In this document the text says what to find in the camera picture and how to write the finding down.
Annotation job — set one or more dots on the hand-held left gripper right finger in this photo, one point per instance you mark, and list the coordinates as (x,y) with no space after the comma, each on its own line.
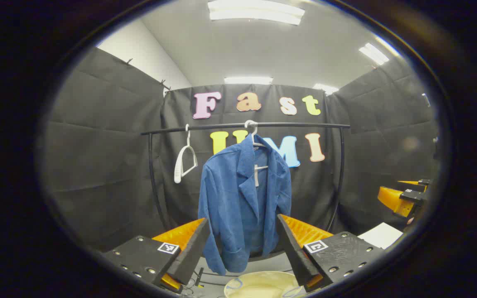
(292,252)

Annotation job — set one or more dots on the black clothes rack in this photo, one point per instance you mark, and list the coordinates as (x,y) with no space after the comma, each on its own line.
(222,126)

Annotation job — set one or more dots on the white floor sheet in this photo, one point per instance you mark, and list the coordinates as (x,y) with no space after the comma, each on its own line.
(381,236)

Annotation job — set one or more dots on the beige laundry hamper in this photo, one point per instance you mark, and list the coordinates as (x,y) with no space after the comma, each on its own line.
(263,285)

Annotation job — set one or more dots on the black backdrop cloth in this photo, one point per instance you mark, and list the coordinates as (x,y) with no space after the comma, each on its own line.
(97,165)

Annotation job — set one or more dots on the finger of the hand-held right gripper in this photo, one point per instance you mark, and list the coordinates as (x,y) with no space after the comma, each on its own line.
(389,200)
(412,182)

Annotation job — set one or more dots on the white plastic hanger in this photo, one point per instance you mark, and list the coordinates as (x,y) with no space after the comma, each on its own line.
(176,174)
(256,176)

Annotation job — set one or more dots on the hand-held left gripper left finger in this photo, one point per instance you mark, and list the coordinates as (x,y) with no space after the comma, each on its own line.
(193,252)

